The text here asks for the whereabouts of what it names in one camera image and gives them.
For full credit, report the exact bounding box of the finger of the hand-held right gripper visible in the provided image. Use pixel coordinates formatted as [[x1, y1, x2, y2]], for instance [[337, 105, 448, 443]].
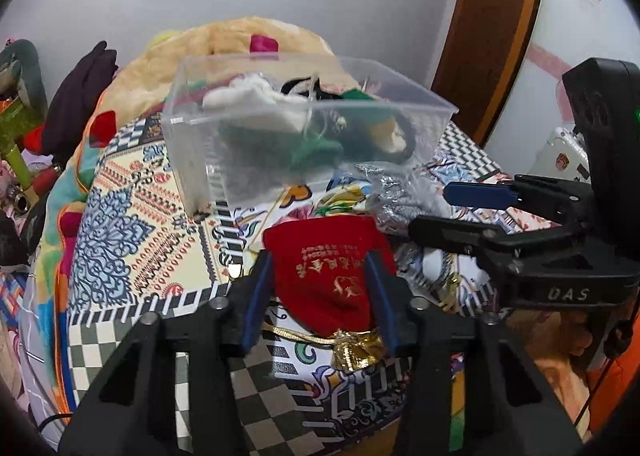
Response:
[[442, 173, 597, 228], [407, 215, 503, 258]]

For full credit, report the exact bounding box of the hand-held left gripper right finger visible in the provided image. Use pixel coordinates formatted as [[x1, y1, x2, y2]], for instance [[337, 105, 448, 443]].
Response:
[[364, 251, 586, 456]]

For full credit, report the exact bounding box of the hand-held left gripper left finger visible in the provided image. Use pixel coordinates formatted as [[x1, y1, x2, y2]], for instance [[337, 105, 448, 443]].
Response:
[[57, 250, 276, 456]]

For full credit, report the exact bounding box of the silver shiny pouch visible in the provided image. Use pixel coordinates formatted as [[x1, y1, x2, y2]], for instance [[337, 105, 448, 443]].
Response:
[[356, 162, 455, 238]]

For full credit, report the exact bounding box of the red velvet pouch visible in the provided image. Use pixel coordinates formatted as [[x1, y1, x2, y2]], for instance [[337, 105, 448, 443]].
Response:
[[262, 215, 398, 372]]

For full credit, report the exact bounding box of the clear plastic box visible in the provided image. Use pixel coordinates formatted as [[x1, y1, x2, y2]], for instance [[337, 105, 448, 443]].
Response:
[[161, 54, 460, 217]]

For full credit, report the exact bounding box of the green soft cloth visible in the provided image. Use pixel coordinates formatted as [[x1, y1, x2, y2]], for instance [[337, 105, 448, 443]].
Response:
[[187, 79, 381, 172]]

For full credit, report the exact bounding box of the white soft cloth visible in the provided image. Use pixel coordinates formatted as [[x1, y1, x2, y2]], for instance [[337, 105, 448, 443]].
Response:
[[202, 74, 308, 134]]

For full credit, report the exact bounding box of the person's right hand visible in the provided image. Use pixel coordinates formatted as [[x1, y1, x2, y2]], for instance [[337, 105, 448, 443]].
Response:
[[505, 307, 603, 373]]

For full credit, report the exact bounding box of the white patterned pouch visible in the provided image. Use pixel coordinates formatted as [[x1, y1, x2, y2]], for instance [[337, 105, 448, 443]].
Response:
[[397, 243, 483, 313]]

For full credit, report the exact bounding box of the white suitcase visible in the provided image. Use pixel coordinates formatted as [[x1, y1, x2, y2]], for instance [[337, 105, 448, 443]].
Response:
[[529, 125, 595, 183]]

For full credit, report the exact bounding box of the colourful embroidered pouch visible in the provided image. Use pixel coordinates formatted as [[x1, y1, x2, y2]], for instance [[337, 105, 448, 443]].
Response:
[[312, 185, 377, 223]]

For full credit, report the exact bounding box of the patterned tablecloth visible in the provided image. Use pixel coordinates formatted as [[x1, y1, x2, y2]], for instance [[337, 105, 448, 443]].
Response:
[[66, 112, 507, 443]]

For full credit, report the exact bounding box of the orange clothing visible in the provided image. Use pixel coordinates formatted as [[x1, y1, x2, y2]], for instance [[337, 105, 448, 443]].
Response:
[[582, 323, 640, 443]]

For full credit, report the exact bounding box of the brown wooden door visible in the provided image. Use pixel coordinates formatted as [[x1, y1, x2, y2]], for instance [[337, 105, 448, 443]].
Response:
[[430, 0, 549, 148]]

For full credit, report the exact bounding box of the colourful printed blanket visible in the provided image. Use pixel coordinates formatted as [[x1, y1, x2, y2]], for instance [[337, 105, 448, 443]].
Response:
[[20, 136, 103, 417]]

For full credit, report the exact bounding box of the beige plush blanket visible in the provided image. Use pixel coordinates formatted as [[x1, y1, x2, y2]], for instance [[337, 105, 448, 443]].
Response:
[[102, 18, 362, 139]]

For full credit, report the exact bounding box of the dark purple garment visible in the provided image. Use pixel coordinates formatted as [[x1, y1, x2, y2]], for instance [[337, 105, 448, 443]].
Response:
[[41, 40, 121, 164]]

